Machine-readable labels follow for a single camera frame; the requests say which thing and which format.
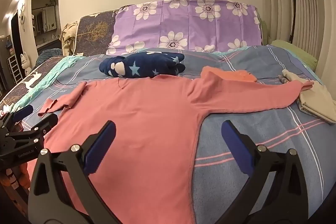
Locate white wire rack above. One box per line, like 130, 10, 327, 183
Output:
8, 55, 23, 84

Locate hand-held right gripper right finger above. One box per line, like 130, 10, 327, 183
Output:
221, 120, 309, 224

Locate orange folded cloth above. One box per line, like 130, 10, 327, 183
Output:
202, 67, 257, 83

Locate beige hanging clothes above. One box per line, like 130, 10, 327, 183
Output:
60, 22, 78, 55

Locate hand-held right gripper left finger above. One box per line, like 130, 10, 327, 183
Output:
28, 120, 117, 224

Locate grey knitted blanket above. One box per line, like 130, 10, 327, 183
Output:
37, 48, 64, 65

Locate purple floral sheet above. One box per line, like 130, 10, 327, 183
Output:
106, 0, 263, 55

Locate navy star-print cloth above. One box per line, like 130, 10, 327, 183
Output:
99, 52, 185, 79

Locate dark tree-print cushion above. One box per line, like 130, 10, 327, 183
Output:
72, 10, 120, 56

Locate pink long-sleeve shirt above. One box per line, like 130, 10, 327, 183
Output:
37, 72, 314, 224

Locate orange patterned cloth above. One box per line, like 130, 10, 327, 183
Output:
0, 160, 30, 191

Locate dark deer-print mattress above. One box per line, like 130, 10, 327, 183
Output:
0, 56, 65, 115

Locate green cloth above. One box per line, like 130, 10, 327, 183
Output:
270, 40, 319, 70

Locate blue plaid blanket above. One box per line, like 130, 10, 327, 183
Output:
16, 45, 336, 224

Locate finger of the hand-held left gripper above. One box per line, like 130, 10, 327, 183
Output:
8, 113, 59, 147
0, 105, 34, 133

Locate beige folded cloth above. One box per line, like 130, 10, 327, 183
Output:
282, 69, 336, 125

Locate white cat figurine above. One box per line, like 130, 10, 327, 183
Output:
20, 51, 33, 76

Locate white pleated curtain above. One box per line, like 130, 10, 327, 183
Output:
259, 0, 336, 67

